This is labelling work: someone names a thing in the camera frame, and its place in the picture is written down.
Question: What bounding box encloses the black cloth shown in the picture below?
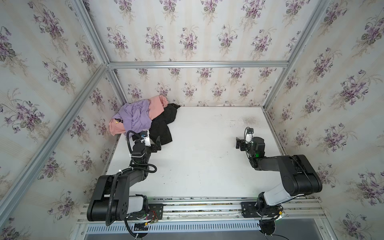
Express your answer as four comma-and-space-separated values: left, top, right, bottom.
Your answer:
149, 103, 181, 146

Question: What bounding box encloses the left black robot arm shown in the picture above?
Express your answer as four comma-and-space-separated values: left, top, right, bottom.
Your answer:
87, 131, 162, 226

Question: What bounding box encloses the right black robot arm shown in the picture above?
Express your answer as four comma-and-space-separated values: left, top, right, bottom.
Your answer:
236, 137, 323, 220

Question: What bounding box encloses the purple cloth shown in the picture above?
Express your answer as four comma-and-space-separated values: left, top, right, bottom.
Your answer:
112, 100, 152, 133

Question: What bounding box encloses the pink cloth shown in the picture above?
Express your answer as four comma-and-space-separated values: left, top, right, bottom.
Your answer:
109, 96, 168, 136

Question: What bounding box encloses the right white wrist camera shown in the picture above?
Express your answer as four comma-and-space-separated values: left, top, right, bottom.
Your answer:
244, 127, 254, 144

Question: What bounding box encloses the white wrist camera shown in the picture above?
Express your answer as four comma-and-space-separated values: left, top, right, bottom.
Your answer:
139, 130, 151, 147
244, 127, 254, 144

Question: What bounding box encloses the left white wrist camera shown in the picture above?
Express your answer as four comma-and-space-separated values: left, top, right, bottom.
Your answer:
139, 130, 151, 147

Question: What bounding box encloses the aluminium mounting rail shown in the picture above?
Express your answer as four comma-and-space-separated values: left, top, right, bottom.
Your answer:
76, 196, 326, 224

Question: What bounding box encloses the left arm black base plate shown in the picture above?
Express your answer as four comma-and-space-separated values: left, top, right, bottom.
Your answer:
129, 204, 164, 221

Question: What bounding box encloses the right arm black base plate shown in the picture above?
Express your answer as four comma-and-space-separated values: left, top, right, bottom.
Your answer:
241, 201, 283, 218

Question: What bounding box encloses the white perforated cable tray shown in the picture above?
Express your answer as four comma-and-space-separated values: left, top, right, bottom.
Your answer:
86, 220, 261, 235

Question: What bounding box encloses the aluminium cage frame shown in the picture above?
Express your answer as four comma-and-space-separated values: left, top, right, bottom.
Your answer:
1, 1, 329, 225

